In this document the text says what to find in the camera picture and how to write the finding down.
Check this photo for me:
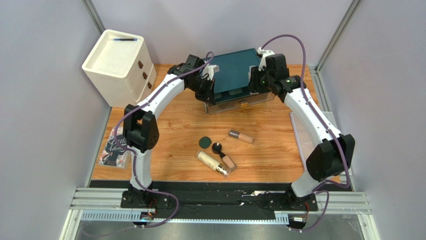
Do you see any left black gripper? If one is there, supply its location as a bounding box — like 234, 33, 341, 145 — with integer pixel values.
188, 77, 217, 107

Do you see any dark green round compact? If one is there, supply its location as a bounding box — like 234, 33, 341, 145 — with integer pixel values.
198, 136, 212, 149

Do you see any peach lip gloss tube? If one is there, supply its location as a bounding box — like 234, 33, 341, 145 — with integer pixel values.
228, 129, 254, 144

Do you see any beige foundation bottle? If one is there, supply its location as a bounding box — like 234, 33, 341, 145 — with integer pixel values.
218, 151, 237, 172

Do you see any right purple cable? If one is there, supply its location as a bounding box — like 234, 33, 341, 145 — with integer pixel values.
260, 33, 352, 233

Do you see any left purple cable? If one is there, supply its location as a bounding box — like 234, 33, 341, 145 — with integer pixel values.
113, 51, 215, 229

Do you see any Little Women book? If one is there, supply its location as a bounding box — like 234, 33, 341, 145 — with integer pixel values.
97, 127, 131, 169

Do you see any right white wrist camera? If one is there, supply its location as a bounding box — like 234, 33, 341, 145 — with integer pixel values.
256, 47, 275, 71

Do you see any white drawer cabinet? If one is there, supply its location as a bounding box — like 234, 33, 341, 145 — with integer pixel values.
82, 29, 157, 108

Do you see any purple cable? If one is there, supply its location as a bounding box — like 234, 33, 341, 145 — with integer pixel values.
260, 33, 352, 233
113, 51, 215, 229

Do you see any teal drawer organizer box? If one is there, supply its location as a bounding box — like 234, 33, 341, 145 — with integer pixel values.
211, 48, 261, 95

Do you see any black round cap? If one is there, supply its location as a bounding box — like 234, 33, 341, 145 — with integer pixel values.
211, 142, 223, 154

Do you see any cream gold pump bottle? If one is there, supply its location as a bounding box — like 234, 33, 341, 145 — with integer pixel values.
195, 150, 230, 178

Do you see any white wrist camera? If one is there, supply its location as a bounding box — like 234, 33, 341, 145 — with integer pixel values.
201, 64, 220, 81
256, 47, 275, 71

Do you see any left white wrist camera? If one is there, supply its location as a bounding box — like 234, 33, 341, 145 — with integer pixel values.
201, 64, 220, 81

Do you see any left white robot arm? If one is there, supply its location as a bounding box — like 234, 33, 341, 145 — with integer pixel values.
119, 52, 220, 208

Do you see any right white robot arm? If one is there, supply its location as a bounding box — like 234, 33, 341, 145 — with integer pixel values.
248, 50, 355, 210

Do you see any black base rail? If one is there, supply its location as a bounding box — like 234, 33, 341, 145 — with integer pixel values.
120, 181, 319, 212

